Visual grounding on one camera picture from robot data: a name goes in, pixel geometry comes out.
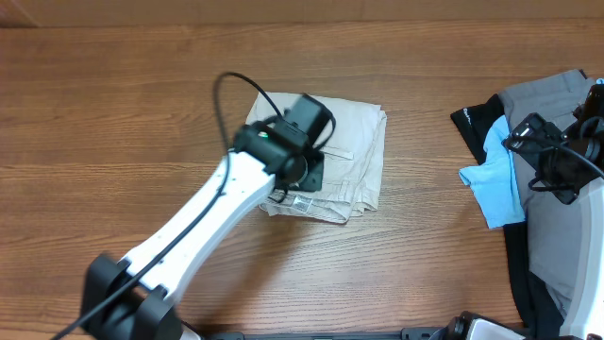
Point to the light blue garment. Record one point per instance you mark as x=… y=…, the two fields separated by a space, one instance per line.
x=493 y=181

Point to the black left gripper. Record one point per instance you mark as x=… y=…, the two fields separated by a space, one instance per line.
x=315 y=178

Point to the grey trousers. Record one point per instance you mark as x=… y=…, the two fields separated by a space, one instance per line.
x=554 y=233

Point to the beige khaki shorts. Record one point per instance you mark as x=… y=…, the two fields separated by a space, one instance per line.
x=354 y=158

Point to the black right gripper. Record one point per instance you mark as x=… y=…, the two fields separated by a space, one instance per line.
x=567 y=189

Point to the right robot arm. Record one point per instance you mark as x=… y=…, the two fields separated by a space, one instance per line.
x=584 y=319

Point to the black garment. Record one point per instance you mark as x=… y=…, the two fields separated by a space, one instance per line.
x=536 y=308

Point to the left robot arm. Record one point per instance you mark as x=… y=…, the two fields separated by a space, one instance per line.
x=136 y=297

